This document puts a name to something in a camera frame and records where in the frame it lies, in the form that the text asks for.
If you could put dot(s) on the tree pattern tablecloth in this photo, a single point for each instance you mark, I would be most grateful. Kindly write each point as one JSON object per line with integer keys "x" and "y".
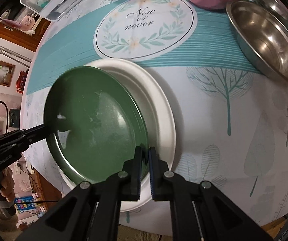
{"x": 231, "y": 121}

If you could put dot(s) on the person left hand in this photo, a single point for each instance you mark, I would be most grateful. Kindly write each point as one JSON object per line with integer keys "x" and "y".
{"x": 7, "y": 185}

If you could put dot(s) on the pink kitchen appliance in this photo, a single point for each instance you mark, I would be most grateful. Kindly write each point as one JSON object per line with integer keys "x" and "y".
{"x": 27, "y": 23}

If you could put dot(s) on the small steel bowl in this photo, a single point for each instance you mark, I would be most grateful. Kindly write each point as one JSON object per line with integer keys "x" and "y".
{"x": 275, "y": 9}

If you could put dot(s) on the large steel bowl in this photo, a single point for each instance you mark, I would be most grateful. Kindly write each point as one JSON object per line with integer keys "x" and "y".
{"x": 262, "y": 38}

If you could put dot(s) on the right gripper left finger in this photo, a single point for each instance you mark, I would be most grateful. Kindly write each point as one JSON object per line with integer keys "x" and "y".
{"x": 91, "y": 211}

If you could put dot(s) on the white paper plate stack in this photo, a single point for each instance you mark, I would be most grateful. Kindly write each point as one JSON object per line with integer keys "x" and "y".
{"x": 151, "y": 101}

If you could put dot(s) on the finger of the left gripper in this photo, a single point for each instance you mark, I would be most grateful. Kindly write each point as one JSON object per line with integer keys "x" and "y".
{"x": 22, "y": 139}

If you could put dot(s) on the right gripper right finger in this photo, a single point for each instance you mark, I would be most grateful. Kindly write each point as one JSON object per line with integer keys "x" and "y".
{"x": 199, "y": 211}

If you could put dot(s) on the green plastic plate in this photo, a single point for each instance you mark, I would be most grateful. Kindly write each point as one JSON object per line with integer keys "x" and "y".
{"x": 93, "y": 124}

